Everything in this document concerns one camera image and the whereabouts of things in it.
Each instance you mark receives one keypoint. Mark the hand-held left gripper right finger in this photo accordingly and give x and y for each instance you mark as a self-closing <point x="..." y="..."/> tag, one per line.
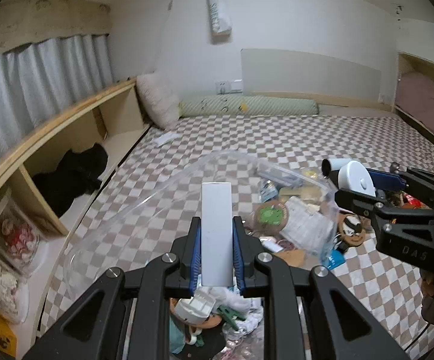
<point x="240" y="255"/>

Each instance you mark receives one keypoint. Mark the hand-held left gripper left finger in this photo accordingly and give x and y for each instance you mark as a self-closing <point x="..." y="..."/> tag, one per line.
<point x="196" y="255"/>

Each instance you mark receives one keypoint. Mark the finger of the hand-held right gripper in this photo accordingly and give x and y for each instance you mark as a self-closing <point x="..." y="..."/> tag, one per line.
<point x="355" y="202"/>
<point x="385" y="180"/>

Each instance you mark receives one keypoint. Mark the white round device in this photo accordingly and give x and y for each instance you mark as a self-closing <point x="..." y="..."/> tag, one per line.
<point x="355" y="180"/>

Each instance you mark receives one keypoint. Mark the white rectangular box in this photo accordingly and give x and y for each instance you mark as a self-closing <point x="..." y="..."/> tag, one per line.
<point x="217" y="225"/>

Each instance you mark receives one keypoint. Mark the clear plastic storage bin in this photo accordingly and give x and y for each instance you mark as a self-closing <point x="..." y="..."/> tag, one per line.
<point x="172" y="195"/>

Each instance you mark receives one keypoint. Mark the person's right hand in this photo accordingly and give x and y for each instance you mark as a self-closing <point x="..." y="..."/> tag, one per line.
<point x="429" y="285"/>

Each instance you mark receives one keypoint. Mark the panda print coaster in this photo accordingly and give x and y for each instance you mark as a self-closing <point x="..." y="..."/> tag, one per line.
<point x="351" y="232"/>

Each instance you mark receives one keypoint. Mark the small white box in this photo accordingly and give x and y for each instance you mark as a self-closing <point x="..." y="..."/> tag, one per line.
<point x="271" y="246"/>

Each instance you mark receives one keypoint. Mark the white black cylinder speaker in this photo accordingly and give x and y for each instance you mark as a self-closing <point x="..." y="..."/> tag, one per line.
<point x="331" y="165"/>

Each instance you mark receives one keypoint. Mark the white cube charger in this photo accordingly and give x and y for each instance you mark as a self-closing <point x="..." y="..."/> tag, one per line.
<point x="194" y="305"/>

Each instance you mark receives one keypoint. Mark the green print round coaster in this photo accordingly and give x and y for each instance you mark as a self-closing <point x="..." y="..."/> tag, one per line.
<point x="272" y="215"/>

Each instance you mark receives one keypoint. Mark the olive yellow box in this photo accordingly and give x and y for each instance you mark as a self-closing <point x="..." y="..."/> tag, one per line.
<point x="303" y="193"/>

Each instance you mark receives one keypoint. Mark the brown cork coaster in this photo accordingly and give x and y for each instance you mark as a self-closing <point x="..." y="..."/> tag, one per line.
<point x="293" y="258"/>

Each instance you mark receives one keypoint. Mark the checked notebook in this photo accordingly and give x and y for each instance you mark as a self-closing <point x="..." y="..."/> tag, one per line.
<point x="303" y="225"/>

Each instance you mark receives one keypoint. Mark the teal packet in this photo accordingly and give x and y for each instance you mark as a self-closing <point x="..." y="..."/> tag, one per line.
<point x="335" y="259"/>

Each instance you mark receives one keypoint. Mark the pink blanket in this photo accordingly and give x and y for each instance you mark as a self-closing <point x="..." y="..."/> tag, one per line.
<point x="423" y="97"/>

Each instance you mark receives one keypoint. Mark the checkered bed sheet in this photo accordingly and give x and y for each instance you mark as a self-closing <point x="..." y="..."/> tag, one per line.
<point x="277" y="135"/>

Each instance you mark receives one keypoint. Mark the white paper sheet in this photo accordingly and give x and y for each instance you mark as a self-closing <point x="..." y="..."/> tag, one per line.
<point x="166" y="139"/>

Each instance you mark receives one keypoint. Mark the beige headboard panel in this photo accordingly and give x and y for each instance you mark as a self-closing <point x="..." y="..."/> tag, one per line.
<point x="307" y="75"/>

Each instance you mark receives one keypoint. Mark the green bolster pillow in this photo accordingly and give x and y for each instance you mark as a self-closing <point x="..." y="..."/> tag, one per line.
<point x="247" y="105"/>

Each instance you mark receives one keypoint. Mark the black cloth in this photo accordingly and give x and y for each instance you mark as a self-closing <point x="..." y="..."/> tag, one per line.
<point x="70" y="180"/>

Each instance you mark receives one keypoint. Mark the fluffy white pillow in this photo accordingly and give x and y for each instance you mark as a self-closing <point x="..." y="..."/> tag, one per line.
<point x="158" y="99"/>

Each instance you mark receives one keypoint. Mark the clear bag red flowers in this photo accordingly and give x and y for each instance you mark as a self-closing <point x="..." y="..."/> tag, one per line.
<point x="16" y="232"/>

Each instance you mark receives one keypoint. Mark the wooden bedside shelf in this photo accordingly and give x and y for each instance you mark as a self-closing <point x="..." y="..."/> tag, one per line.
<point x="70" y="112"/>

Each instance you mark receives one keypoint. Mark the grey curtain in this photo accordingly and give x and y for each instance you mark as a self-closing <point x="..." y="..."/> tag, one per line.
<point x="33" y="82"/>

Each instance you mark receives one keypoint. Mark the beige curtain valance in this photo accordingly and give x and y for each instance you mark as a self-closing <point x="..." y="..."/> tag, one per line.
<point x="44" y="18"/>

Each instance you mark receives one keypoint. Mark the white wall outlet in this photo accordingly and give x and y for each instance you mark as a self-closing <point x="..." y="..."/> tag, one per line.
<point x="381" y="97"/>

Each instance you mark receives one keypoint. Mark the wooden alcove frame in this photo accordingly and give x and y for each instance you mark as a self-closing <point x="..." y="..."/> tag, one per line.
<point x="396" y="82"/>

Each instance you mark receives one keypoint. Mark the white wall switch panel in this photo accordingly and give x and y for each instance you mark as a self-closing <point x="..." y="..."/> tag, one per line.
<point x="230" y="86"/>

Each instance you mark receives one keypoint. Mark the white hanging wall package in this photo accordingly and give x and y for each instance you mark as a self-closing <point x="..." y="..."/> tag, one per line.
<point x="218" y="11"/>

